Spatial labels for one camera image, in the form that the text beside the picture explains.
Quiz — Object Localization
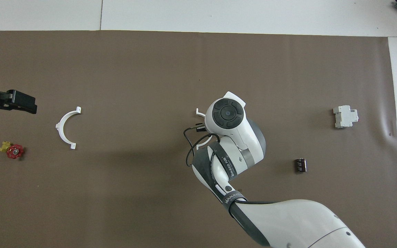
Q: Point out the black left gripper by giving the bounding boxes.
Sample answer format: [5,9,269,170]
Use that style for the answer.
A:
[0,75,38,115]

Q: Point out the white half-ring pipe clamp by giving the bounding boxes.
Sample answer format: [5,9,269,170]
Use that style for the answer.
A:
[55,106,82,150]
[195,108,216,151]

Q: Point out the red and yellow valve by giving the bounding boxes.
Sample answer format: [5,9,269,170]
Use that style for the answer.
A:
[0,141,26,159]

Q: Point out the brown paper mat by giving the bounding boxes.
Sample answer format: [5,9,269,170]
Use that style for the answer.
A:
[0,30,397,248]

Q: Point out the black cylindrical capacitor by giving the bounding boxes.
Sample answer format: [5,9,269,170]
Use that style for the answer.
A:
[294,158,308,173]

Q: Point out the white circuit breaker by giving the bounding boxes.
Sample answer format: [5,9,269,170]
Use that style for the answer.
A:
[333,105,359,129]

